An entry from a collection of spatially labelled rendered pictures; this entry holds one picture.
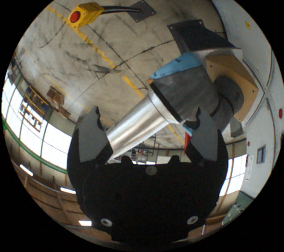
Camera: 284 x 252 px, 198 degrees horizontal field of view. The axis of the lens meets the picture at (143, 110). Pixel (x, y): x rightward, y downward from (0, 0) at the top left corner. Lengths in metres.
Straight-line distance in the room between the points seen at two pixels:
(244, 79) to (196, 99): 0.24
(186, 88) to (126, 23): 1.10
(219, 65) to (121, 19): 1.09
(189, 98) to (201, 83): 0.05
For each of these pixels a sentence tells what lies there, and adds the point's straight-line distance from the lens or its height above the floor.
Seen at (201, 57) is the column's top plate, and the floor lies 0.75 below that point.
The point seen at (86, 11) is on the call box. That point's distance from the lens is 0.32.
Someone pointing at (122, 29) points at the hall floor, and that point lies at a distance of 1.25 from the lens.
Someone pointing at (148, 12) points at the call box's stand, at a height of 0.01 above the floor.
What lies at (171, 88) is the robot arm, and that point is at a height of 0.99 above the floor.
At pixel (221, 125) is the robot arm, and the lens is 0.33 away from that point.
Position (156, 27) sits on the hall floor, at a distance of 1.15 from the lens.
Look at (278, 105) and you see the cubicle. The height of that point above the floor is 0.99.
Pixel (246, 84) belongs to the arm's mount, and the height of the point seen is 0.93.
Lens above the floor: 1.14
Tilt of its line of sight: 29 degrees down
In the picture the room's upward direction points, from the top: 168 degrees counter-clockwise
